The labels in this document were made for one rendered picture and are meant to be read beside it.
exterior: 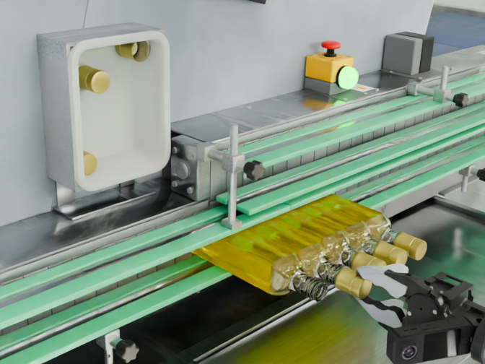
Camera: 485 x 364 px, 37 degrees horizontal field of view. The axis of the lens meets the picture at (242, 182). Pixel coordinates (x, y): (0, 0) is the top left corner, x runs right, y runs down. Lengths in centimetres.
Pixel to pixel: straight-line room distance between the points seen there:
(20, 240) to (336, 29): 81
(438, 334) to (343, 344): 24
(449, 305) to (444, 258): 55
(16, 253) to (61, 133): 18
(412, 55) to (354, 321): 68
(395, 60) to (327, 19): 24
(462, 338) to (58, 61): 66
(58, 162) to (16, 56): 17
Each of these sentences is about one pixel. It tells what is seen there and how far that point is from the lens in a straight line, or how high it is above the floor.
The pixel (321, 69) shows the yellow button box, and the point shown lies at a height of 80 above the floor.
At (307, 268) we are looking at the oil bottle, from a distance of 112.
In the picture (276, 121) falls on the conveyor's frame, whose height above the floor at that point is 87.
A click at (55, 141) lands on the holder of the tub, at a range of 112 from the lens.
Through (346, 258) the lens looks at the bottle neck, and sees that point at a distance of 115.
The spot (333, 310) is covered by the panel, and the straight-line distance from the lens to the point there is 128.
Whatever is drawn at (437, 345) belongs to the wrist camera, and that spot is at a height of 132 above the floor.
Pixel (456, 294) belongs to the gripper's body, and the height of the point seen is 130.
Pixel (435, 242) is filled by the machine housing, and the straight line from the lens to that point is 163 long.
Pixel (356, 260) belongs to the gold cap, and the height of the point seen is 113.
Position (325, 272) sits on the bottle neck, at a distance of 111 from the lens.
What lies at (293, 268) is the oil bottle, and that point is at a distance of 108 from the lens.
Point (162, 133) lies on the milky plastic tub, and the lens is 116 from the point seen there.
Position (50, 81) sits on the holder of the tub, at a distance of 109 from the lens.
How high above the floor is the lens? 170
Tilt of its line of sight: 41 degrees down
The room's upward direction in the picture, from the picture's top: 112 degrees clockwise
